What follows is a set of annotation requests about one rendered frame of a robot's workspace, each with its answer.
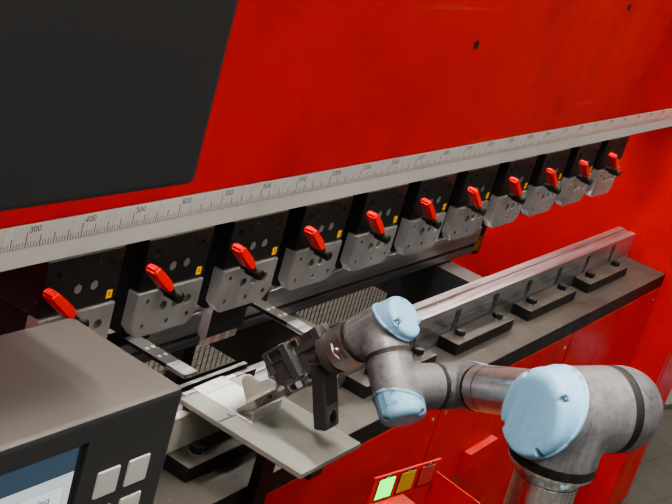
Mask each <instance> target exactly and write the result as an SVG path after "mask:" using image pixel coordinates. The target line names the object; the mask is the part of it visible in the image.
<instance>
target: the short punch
mask: <svg viewBox="0 0 672 504"><path fill-rule="evenodd" d="M247 306H248V304H246V305H243V306H239V307H236V308H233V309H230V310H226V311H223V312H220V313H219V312H217V311H215V310H214V309H212V308H210V307H208V308H205V309H204V308H203V312H202V316H201V320H200V324H199V328H198V331H197V334H198V336H200V341H199V345H198V348H199V347H202V346H205V345H208V344H210V343H213V342H216V341H219V340H222V339H225V338H228V337H231V336H234V335H235V334H236V330H237V328H239V327H241V326H242V324H243V321H244V317H245V313H246V310H247Z"/></svg>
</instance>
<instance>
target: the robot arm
mask: <svg viewBox="0 0 672 504"><path fill-rule="evenodd" d="M419 326H420V320H419V316H418V314H417V312H416V310H415V308H414V307H413V305H412V304H411V303H410V302H409V301H408V300H406V299H405V298H403V297H401V296H392V297H390V298H388V299H386V300H384V301H381V302H379V303H374V304H373V305H372V306H371V307H369V308H367V309H366V310H364V311H362V312H360V313H358V314H356V315H354V316H352V317H351V318H349V319H347V320H345V321H343V322H341V323H339V324H337V325H335V326H333V327H332V328H329V326H328V324H327V322H325V323H323V324H320V325H318V326H315V327H313V328H312V329H310V330H309V331H307V332H305V333H303V334H301V335H300V336H298V337H297V336H293V337H290V338H288V339H286V340H285V342H284V343H281V344H279V345H278V346H276V347H274V348H272V349H270V350H268V352H266V353H264V354H262V355H261V356H262V358H263V360H264V362H265V364H266V365H265V367H266V369H267V373H268V378H269V379H266V380H264V381H259V380H257V379H256V378H255V377H254V376H252V375H251V374H247V375H245V376H244V377H243V378H242V385H243V389H244V394H245V398H246V404H245V405H243V406H241V407H240V408H238V409H237V411H238V412H242V413H250V412H252V411H254V410H256V409H258V408H260V407H262V406H264V405H266V404H268V403H270V402H272V401H274V400H276V399H278V398H280V397H282V396H284V395H286V396H289V395H291V394H293V393H295V392H297V391H299V390H301V389H304V388H306V387H307V386H312V400H313V421H314V429H315V430H320V431H326V430H328V429H330V428H332V427H334V426H335V425H337V424H338V423H339V414H338V391H337V375H338V374H340V373H342V372H344V371H349V370H351V369H353V368H355V367H357V366H359V365H361V364H363V363H365V365H366V370H367V374H368V378H369V382H370V386H371V390H372V395H373V396H372V399H373V403H374V404H375V406H376V409H377V413H378V416H379V420H380V422H381V423H382V424H383V425H385V426H387V427H401V426H407V425H411V424H414V423H416V422H418V421H420V420H422V419H423V418H424V417H425V415H426V410H447V409H459V410H467V411H474V412H482V413H488V414H495V415H501V421H502V422H504V423H505V425H504V427H502V431H503V435H504V438H505V440H506V442H507V444H508V445H509V449H508V453H509V456H510V457H511V459H512V461H513V462H514V464H515V469H514V472H513V475H512V478H511V481H510V484H509V488H508V491H507V494H506V497H505V500H504V503H503V504H573V502H574V499H575V496H576V493H577V490H578V488H579V487H581V486H584V485H587V484H589V483H591V482H592V481H593V479H594V477H595V474H596V471H597V468H598V466H599V463H600V460H601V457H602V455H603V454H614V453H625V452H629V451H633V450H635V449H638V448H640V447H641V446H643V445H645V444H646V443H647V442H649V441H650V440H651V439H652V438H653V436H654V435H655V434H656V433H657V431H658V429H659V427H660V425H661V421H662V418H663V401H662V397H661V394H660V392H659V390H658V388H657V386H656V385H655V383H654V382H653V381H652V380H651V379H650V378H649V377H648V376H647V375H646V374H644V373H643V372H641V371H639V370H637V369H635V368H632V367H628V366H623V365H581V366H569V365H565V364H553V365H548V366H545V367H536V368H532V369H526V368H515V367H505V366H495V365H488V364H486V363H479V362H476V361H466V362H435V363H414V360H413V356H412V353H411V349H410V345H409V342H410V341H412V340H413V338H415V337H416V336H417V335H418V334H419V332H420V328H419ZM294 337H296V338H294ZM287 340H288V341H287ZM270 389H271V391H270V392H268V393H266V394H263V393H264V392H266V391H268V390H270Z"/></svg>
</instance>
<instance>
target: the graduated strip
mask: <svg viewBox="0 0 672 504"><path fill-rule="evenodd" d="M668 118H672V108H670V109H665V110H659V111H654V112H648V113H643V114H637V115H632V116H626V117H621V118H615V119H610V120H604V121H599V122H593V123H588V124H582V125H577V126H571V127H566V128H560V129H554V130H549V131H543V132H538V133H532V134H527V135H521V136H516V137H510V138H505V139H499V140H494V141H488V142H483V143H477V144H472V145H466V146H461V147H455V148H450V149H444V150H439V151H433V152H428V153H422V154H417V155H411V156H406V157H400V158H395V159H389V160H384V161H378V162H373V163H367V164H362V165H356V166H351V167H345V168H340V169H334V170H329V171H323V172H318V173H312V174H307V175H301V176H296V177H290V178H285V179H279V180H273V181H268V182H262V183H257V184H251V185H246V186H240V187H235V188H229V189H224V190H218V191H213V192H207V193H202V194H196V195H191V196H185V197H180V198H174V199H169V200H163V201H158V202H152V203H147V204H141V205H136V206H130V207H125V208H119V209H114V210H108V211H103V212H97V213H92V214H86V215H81V216H75V217H70V218H64V219H59V220H53V221H48V222H42V223H37V224H31V225H26V226H20V227H15V228H9V229H4V230H0V252H5V251H10V250H15V249H20V248H25V247H30V246H35V245H40V244H45V243H50V242H55V241H60V240H65V239H70V238H75V237H80V236H85V235H90V234H95V233H100V232H105V231H110V230H115V229H120V228H125V227H130V226H135V225H140V224H145V223H150V222H155V221H160V220H165V219H170V218H175V217H180V216H185V215H190V214H195V213H199V212H204V211H209V210H214V209H219V208H224V207H229V206H234V205H239V204H244V203H249V202H254V201H259V200H264V199H269V198H274V197H279V196H284V195H289V194H294V193H299V192H304V191H309V190H314V189H319V188H324V187H329V186H334V185H339V184H344V183H349V182H354V181H359V180H364V179H369V178H374V177H379V176H384V175H389V174H394V173H399V172H404V171H409V170H414V169H419V168H424V167H429V166H434V165H439V164H444V163H449V162H454V161H459V160H464V159H469V158H474V157H479V156H484V155H489V154H494V153H499V152H504V151H509V150H514V149H519V148H524V147H529V146H534V145H539V144H543V143H548V142H553V141H558V140H563V139H568V138H573V137H578V136H583V135H588V134H593V133H598V132H603V131H608V130H613V129H618V128H623V127H628V126H633V125H638V124H643V123H648V122H653V121H658V120H663V119H668Z"/></svg>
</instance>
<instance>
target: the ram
mask: <svg viewBox="0 0 672 504"><path fill-rule="evenodd" d="M670 108H672V0H238V4H237V8H236V12H235V16H234V20H233V24H232V28H231V32H230V36H229V40H228V44H227V48H226V52H225V56H224V60H223V64H222V68H221V72H220V76H219V81H218V85H217V89H216V93H215V97H214V101H213V105H212V109H211V113H210V117H209V121H208V125H207V129H206V133H205V137H204V141H203V145H202V149H201V153H200V157H199V161H198V166H197V170H196V174H195V177H194V179H193V180H192V182H190V183H189V184H182V185H176V186H169V187H162V188H156V189H149V190H142V191H135V192H129V193H122V194H115V195H108V196H102V197H95V198H88V199H82V200H75V201H68V202H61V203H55V204H48V205H41V206H35V207H28V208H21V209H14V210H8V211H1V212H0V230H4V229H9V228H15V227H20V226H26V225H31V224H37V223H42V222H48V221H53V220H59V219H64V218H70V217H75V216H81V215H86V214H92V213H97V212H103V211H108V210H114V209H119V208H125V207H130V206H136V205H141V204H147V203H152V202H158V201H163V200H169V199H174V198H180V197H185V196H191V195H196V194H202V193H207V192H213V191H218V190H224V189H229V188H235V187H240V186H246V185H251V184H257V183H262V182H268V181H273V180H279V179H285V178H290V177H296V176H301V175H307V174H312V173H318V172H323V171H329V170H334V169H340V168H345V167H351V166H356V165H362V164H367V163H373V162H378V161H384V160H389V159H395V158H400V157H406V156H411V155H417V154H422V153H428V152H433V151H439V150H444V149H450V148H455V147H461V146H466V145H472V144H477V143H483V142H488V141H494V140H499V139H505V138H510V137H516V136H521V135H527V134H532V133H538V132H543V131H549V130H554V129H560V128H566V127H571V126H577V125H582V124H588V123H593V122H599V121H604V120H610V119H615V118H621V117H626V116H632V115H637V114H643V113H648V112H654V111H659V110H665V109H670ZM670 126H672V118H668V119H663V120H658V121H653V122H648V123H643V124H638V125H633V126H628V127H623V128H618V129H613V130H608V131H603V132H598V133H593V134H588V135H583V136H578V137H573V138H568V139H563V140H558V141H553V142H548V143H543V144H539V145H534V146H529V147H524V148H519V149H514V150H509V151H504V152H499V153H494V154H489V155H484V156H479V157H474V158H469V159H464V160H459V161H454V162H449V163H444V164H439V165H434V166H429V167H424V168H419V169H414V170H409V171H404V172H399V173H394V174H389V175H384V176H379V177H374V178H369V179H364V180H359V181H354V182H349V183H344V184H339V185H334V186H329V187H324V188H319V189H314V190H309V191H304V192H299V193H294V194H289V195H284V196H279V197H274V198H269V199H264V200H259V201H254V202H249V203H244V204H239V205H234V206H229V207H224V208H219V209H214V210H209V211H204V212H199V213H195V214H190V215H185V216H180V217H175V218H170V219H165V220H160V221H155V222H150V223H145V224H140V225H135V226H130V227H125V228H120V229H115V230H110V231H105V232H100V233H95V234H90V235H85V236H80V237H75V238H70V239H65V240H60V241H55V242H50V243H45V244H40V245H35V246H30V247H25V248H20V249H15V250H10V251H5V252H0V272H3V271H8V270H12V269H17V268H22V267H26V266H31V265H35V264H40V263H45V262H49V261H54V260H58V259H63V258H68V257H72V256H77V255H81V254H86V253H91V252H95V251H100V250H104V249H109V248H114V247H118V246H123V245H127V244H132V243H137V242H141V241H146V240H150V239H155V238H160V237H164V236H169V235H173V234H178V233H183V232H187V231H192V230H196V229H201V228H206V227H210V226H215V225H219V224H224V223H229V222H233V221H238V220H242V219H247V218H252V217H256V216H261V215H265V214H270V213H275V212H279V211H284V210H288V209H293V208H298V207H302V206H307V205H311V204H316V203H321V202H325V201H330V200H334V199H339V198H344V197H348V196H353V195H357V194H362V193H367V192H371V191H376V190H380V189H385V188H390V187H394V186H399V185H403V184H408V183H413V182H417V181H422V180H426V179H431V178H436V177H440V176H445V175H449V174H454V173H459V172H463V171H468V170H472V169H477V168H482V167H486V166H491V165H495V164H500V163H505V162H509V161H514V160H518V159H523V158H528V157H532V156H537V155H541V154H546V153H551V152H555V151H560V150H564V149H569V148H574V147H578V146H583V145H587V144H592V143H597V142H601V141H606V140H610V139H615V138H620V137H624V136H629V135H633V134H638V133H643V132H647V131H652V130H656V129H661V128H666V127H670Z"/></svg>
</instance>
